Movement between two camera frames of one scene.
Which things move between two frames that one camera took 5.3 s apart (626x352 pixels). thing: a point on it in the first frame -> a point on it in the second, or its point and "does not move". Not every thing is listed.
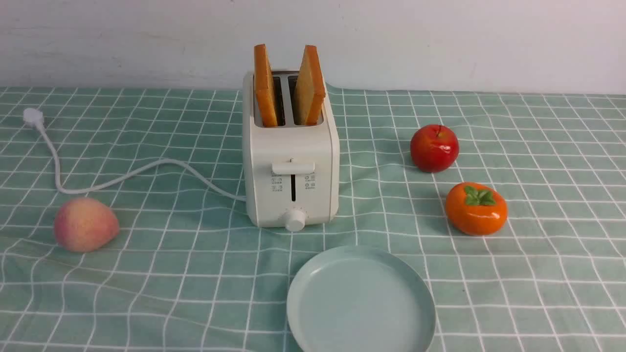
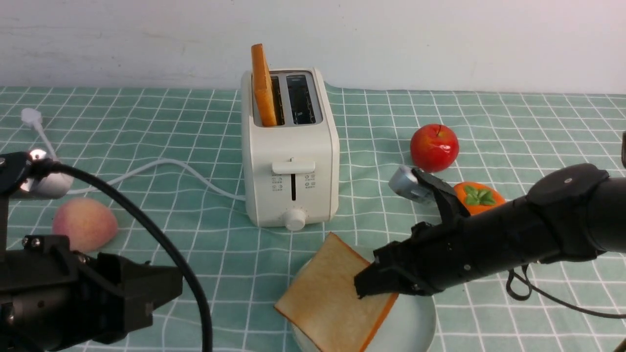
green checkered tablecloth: [187, 273] does not move
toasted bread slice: [264, 84] does not move
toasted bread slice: [309, 90] -> [321, 301]
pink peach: [85, 225] does not move
